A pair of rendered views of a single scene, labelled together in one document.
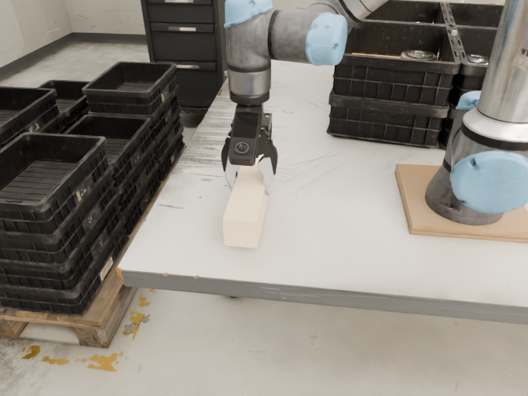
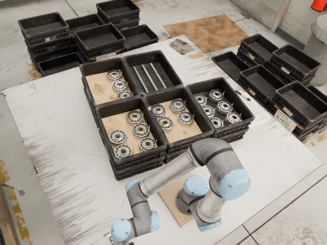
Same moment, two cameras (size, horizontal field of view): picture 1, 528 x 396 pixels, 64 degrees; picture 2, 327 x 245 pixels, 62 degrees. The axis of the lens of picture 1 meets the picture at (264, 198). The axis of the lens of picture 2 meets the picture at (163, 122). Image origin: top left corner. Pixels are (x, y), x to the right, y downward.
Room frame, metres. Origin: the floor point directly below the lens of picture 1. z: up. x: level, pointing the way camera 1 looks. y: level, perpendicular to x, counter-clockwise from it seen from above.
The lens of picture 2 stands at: (0.44, 0.19, 2.16)
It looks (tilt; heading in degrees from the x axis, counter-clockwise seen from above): 51 degrees down; 312
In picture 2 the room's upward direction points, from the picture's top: 9 degrees clockwise
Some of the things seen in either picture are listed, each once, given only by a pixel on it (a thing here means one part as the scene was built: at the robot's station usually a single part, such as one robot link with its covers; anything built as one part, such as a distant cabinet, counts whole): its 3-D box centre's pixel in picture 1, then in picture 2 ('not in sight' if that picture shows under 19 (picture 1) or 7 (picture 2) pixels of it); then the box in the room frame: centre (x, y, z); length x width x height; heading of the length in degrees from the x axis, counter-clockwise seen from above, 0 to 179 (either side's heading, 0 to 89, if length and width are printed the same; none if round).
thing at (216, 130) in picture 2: not in sight; (219, 102); (1.02, -0.94, 0.92); 0.40 x 0.30 x 0.02; 163
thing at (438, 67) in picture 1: (397, 42); (130, 127); (1.20, -0.37, 0.92); 0.40 x 0.30 x 0.02; 163
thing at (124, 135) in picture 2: not in sight; (118, 136); (1.22, -0.30, 0.86); 0.10 x 0.10 x 0.01
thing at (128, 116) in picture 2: (418, 55); (135, 116); (1.28, -0.46, 0.86); 0.10 x 0.10 x 0.01
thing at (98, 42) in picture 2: not in sight; (101, 54); (2.46, -0.93, 0.37); 0.40 x 0.30 x 0.45; 83
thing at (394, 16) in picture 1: (397, 28); (109, 86); (1.58, -0.48, 0.87); 0.40 x 0.30 x 0.11; 163
